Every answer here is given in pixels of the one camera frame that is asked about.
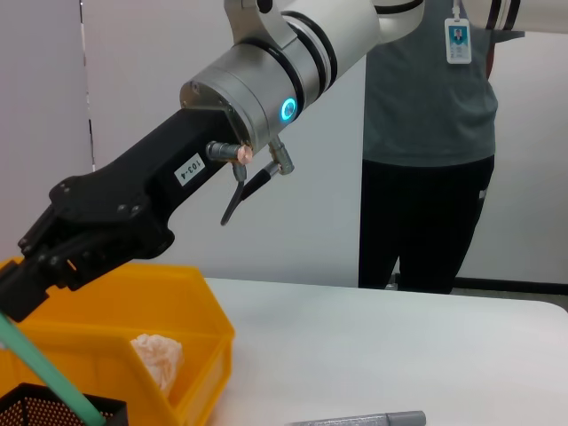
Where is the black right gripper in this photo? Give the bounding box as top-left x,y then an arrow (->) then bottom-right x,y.
0,108 -> 244,323

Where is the green pen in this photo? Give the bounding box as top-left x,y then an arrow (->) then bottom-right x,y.
0,312 -> 107,426

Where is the white paper ball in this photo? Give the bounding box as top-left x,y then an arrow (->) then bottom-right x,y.
129,333 -> 185,392

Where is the grey marker pen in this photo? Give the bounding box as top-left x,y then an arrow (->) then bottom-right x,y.
295,410 -> 427,426

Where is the black mesh pen holder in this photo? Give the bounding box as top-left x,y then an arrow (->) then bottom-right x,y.
0,382 -> 129,426

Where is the yellow plastic bin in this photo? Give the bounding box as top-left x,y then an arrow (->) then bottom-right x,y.
0,256 -> 235,426

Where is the silver right connector plug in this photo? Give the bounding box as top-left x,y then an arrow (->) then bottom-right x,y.
206,140 -> 255,166

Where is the person in grey shirt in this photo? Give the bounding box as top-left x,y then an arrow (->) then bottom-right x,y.
358,0 -> 499,295

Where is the white ID badge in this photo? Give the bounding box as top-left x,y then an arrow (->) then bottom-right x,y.
445,0 -> 473,66

